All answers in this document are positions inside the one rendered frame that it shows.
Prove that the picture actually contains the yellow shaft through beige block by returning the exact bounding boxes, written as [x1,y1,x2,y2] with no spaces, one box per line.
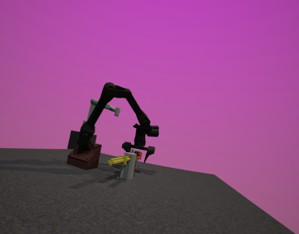
[108,152,137,180]

